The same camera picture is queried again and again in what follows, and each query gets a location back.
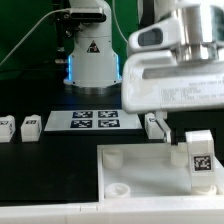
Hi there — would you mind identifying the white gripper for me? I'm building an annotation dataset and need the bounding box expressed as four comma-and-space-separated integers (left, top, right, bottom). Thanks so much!
121, 50, 224, 145

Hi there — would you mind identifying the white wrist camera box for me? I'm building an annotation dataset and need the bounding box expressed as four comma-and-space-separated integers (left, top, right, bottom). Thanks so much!
127, 18, 181, 56

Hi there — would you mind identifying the white cable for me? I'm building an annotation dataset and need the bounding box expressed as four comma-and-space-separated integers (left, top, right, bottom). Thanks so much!
0, 8, 71, 66
111, 0, 129, 44

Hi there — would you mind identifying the white marker sheet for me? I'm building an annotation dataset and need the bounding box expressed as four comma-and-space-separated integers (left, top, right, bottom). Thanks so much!
45, 109, 142, 131

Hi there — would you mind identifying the white square tabletop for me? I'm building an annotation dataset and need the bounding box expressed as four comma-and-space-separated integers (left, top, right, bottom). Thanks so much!
97, 143, 224, 202

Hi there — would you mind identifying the white cable left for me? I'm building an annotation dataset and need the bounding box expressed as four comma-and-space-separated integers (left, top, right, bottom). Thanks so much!
0, 8, 71, 66

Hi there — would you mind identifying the white cable right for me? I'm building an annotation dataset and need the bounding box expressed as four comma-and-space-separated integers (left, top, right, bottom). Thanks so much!
111, 0, 129, 44

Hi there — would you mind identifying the white front obstacle wall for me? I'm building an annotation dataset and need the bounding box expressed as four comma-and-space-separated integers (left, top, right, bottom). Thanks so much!
0, 197, 224, 224

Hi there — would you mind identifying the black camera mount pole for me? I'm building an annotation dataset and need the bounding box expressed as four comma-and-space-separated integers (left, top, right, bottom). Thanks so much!
51, 0, 81, 66

